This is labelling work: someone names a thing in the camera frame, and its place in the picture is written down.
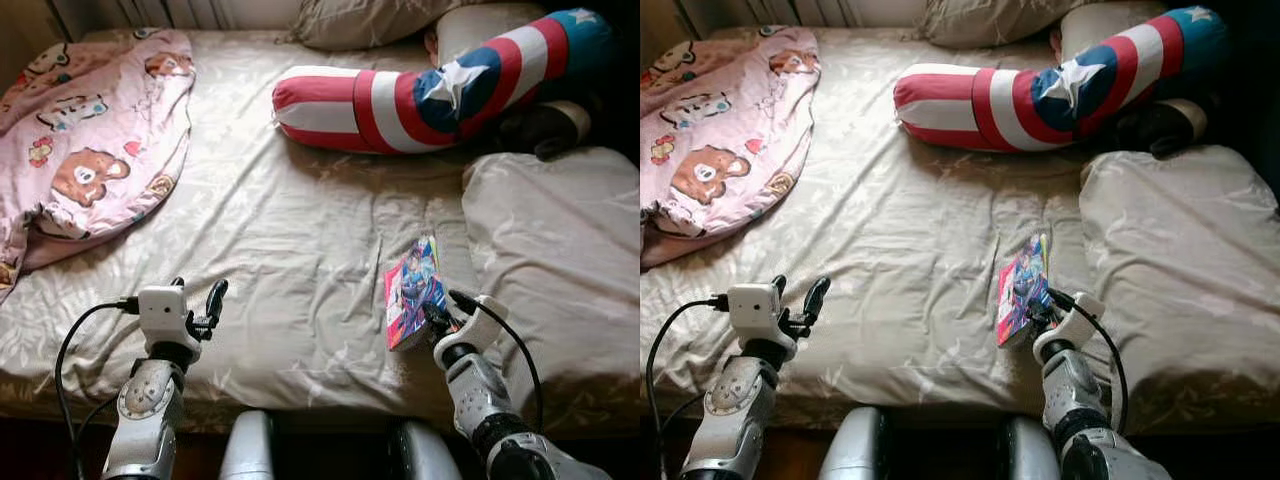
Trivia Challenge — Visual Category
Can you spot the white pillow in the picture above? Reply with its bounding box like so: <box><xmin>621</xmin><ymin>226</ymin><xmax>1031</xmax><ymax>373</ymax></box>
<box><xmin>1048</xmin><ymin>0</ymin><xmax>1166</xmax><ymax>61</ymax></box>
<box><xmin>425</xmin><ymin>3</ymin><xmax>546</xmax><ymax>66</ymax></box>

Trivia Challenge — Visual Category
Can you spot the silver right robot leg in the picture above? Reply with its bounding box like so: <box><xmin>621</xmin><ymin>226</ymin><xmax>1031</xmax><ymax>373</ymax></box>
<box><xmin>1000</xmin><ymin>415</ymin><xmax>1061</xmax><ymax>480</ymax></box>
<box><xmin>390</xmin><ymin>415</ymin><xmax>466</xmax><ymax>480</ymax></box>

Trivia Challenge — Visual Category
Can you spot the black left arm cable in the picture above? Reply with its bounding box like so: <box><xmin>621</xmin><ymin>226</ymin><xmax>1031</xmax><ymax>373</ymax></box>
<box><xmin>645</xmin><ymin>293</ymin><xmax>731</xmax><ymax>480</ymax></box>
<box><xmin>55</xmin><ymin>295</ymin><xmax>141</xmax><ymax>480</ymax></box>

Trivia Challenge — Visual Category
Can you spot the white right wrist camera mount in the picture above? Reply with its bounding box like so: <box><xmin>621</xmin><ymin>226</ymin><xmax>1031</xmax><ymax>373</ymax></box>
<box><xmin>435</xmin><ymin>294</ymin><xmax>509</xmax><ymax>371</ymax></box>
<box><xmin>1032</xmin><ymin>291</ymin><xmax>1106</xmax><ymax>366</ymax></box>

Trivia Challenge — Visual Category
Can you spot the dark grey furniture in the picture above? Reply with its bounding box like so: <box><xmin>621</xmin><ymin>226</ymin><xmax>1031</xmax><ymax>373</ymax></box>
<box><xmin>575</xmin><ymin>0</ymin><xmax>641</xmax><ymax>151</ymax></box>
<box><xmin>1200</xmin><ymin>0</ymin><xmax>1280</xmax><ymax>161</ymax></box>

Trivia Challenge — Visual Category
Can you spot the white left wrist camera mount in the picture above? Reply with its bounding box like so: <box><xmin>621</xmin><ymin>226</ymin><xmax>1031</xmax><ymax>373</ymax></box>
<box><xmin>727</xmin><ymin>283</ymin><xmax>798</xmax><ymax>361</ymax></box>
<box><xmin>137</xmin><ymin>283</ymin><xmax>203</xmax><ymax>361</ymax></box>

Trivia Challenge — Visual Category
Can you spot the large beige pillow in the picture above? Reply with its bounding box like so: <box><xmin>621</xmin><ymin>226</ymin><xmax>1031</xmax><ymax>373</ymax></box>
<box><xmin>462</xmin><ymin>147</ymin><xmax>641</xmax><ymax>401</ymax></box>
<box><xmin>1078</xmin><ymin>145</ymin><xmax>1280</xmax><ymax>401</ymax></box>

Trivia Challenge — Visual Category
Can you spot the colourful comic book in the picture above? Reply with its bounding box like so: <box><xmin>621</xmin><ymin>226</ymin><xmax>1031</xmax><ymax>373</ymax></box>
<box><xmin>995</xmin><ymin>233</ymin><xmax>1051</xmax><ymax>349</ymax></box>
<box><xmin>384</xmin><ymin>235</ymin><xmax>451</xmax><ymax>353</ymax></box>

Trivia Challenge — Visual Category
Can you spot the black and tan plush toy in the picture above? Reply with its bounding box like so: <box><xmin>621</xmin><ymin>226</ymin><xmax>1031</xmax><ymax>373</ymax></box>
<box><xmin>495</xmin><ymin>98</ymin><xmax>593</xmax><ymax>161</ymax></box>
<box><xmin>1115</xmin><ymin>97</ymin><xmax>1209</xmax><ymax>161</ymax></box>

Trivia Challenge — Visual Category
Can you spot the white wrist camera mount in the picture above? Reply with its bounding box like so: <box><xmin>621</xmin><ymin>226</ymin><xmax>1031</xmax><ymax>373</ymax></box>
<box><xmin>1032</xmin><ymin>291</ymin><xmax>1106</xmax><ymax>366</ymax></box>
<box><xmin>435</xmin><ymin>294</ymin><xmax>509</xmax><ymax>371</ymax></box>
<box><xmin>727</xmin><ymin>283</ymin><xmax>798</xmax><ymax>361</ymax></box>
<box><xmin>137</xmin><ymin>283</ymin><xmax>203</xmax><ymax>361</ymax></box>

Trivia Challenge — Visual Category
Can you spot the red white blue star bolster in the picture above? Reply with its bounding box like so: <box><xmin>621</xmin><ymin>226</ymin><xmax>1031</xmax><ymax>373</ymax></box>
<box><xmin>893</xmin><ymin>5</ymin><xmax>1231</xmax><ymax>153</ymax></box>
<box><xmin>272</xmin><ymin>8</ymin><xmax>616</xmax><ymax>156</ymax></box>

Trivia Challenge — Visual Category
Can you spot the bed with beige floral sheet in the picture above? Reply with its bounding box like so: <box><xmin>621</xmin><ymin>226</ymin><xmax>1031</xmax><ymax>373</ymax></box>
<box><xmin>0</xmin><ymin>28</ymin><xmax>641</xmax><ymax>436</ymax></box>
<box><xmin>640</xmin><ymin>25</ymin><xmax>1280</xmax><ymax>431</ymax></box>

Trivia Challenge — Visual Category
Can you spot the grey curtain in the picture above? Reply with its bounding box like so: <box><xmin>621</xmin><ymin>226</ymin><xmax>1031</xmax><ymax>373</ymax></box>
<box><xmin>670</xmin><ymin>0</ymin><xmax>926</xmax><ymax>39</ymax></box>
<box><xmin>45</xmin><ymin>0</ymin><xmax>301</xmax><ymax>41</ymax></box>

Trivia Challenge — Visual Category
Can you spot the silver robot leg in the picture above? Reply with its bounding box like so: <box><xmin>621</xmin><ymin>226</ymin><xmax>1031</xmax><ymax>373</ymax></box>
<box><xmin>390</xmin><ymin>415</ymin><xmax>466</xmax><ymax>480</ymax></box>
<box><xmin>218</xmin><ymin>408</ymin><xmax>279</xmax><ymax>480</ymax></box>
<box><xmin>818</xmin><ymin>405</ymin><xmax>891</xmax><ymax>480</ymax></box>
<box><xmin>1000</xmin><ymin>415</ymin><xmax>1061</xmax><ymax>480</ymax></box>

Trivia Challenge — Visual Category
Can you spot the pink cartoon bear blanket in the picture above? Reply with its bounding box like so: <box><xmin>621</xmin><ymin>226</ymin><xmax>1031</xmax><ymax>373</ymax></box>
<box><xmin>640</xmin><ymin>25</ymin><xmax>823</xmax><ymax>271</ymax></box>
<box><xmin>0</xmin><ymin>28</ymin><xmax>197</xmax><ymax>301</ymax></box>

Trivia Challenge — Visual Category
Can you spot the small beige pillow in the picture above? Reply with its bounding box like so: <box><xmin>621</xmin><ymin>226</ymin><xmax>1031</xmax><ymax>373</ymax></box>
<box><xmin>290</xmin><ymin>0</ymin><xmax>481</xmax><ymax>53</ymax></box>
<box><xmin>915</xmin><ymin>0</ymin><xmax>1101</xmax><ymax>49</ymax></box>

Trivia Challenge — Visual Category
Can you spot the silver left robot leg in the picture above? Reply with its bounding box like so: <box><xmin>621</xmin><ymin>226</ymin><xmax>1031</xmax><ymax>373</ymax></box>
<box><xmin>218</xmin><ymin>408</ymin><xmax>279</xmax><ymax>480</ymax></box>
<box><xmin>818</xmin><ymin>405</ymin><xmax>891</xmax><ymax>480</ymax></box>

